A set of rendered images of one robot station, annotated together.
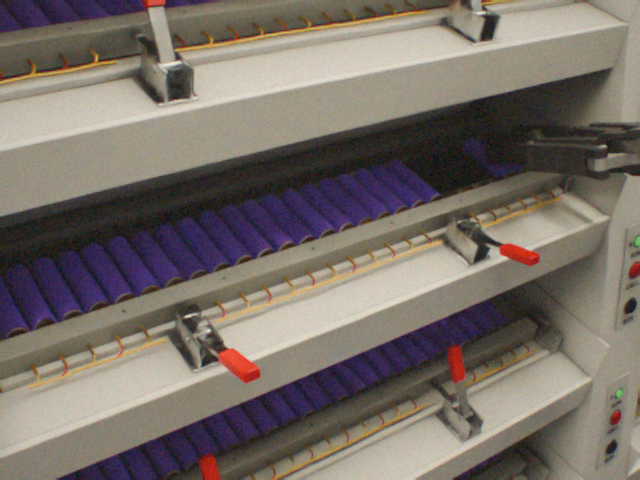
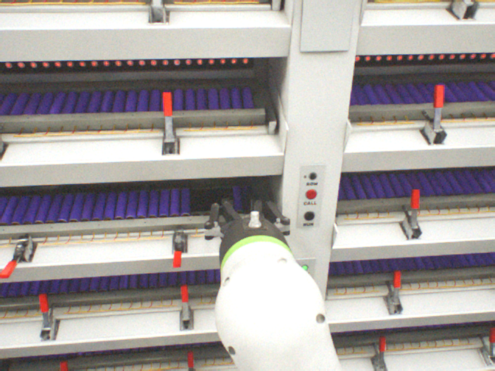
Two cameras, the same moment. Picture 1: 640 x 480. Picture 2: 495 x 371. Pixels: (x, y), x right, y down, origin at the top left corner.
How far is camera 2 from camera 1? 0.56 m
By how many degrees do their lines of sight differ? 26
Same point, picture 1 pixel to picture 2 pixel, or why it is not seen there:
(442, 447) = (169, 328)
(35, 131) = not seen: outside the picture
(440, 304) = (155, 266)
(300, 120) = (56, 176)
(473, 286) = not seen: hidden behind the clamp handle
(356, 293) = (110, 249)
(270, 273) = (72, 230)
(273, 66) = (51, 150)
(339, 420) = (128, 297)
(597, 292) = not seen: hidden behind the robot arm
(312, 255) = (95, 227)
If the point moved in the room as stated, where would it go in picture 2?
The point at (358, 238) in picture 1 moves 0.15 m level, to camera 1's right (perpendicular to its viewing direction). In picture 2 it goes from (122, 225) to (191, 249)
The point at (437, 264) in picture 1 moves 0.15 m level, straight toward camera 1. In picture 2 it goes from (159, 247) to (85, 295)
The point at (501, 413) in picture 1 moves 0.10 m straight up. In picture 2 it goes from (211, 324) to (209, 286)
